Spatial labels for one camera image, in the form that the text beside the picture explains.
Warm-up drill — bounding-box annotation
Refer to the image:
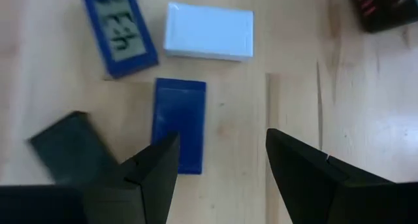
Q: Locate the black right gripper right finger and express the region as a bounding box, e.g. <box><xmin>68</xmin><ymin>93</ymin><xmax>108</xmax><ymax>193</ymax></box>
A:
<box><xmin>265</xmin><ymin>128</ymin><xmax>418</xmax><ymax>224</ymax></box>

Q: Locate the black plastic basket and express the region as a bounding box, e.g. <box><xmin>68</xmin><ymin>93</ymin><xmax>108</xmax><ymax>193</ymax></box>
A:
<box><xmin>347</xmin><ymin>0</ymin><xmax>418</xmax><ymax>35</ymax></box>

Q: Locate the black box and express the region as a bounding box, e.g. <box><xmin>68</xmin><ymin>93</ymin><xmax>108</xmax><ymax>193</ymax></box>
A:
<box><xmin>27</xmin><ymin>110</ymin><xmax>120</xmax><ymax>185</ymax></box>

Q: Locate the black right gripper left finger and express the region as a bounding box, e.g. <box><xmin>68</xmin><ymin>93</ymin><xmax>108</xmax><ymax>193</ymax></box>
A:
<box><xmin>0</xmin><ymin>131</ymin><xmax>180</xmax><ymax>224</ymax></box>

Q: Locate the blue framed display meter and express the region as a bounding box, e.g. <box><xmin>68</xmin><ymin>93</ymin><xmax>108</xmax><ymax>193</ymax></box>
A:
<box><xmin>79</xmin><ymin>0</ymin><xmax>160</xmax><ymax>80</ymax></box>

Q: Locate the white box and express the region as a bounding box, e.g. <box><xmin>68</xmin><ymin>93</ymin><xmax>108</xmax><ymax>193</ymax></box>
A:
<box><xmin>163</xmin><ymin>1</ymin><xmax>255</xmax><ymax>62</ymax></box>

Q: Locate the blue box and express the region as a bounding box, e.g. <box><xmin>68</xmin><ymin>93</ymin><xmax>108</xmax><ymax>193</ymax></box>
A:
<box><xmin>150</xmin><ymin>77</ymin><xmax>207</xmax><ymax>175</ymax></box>

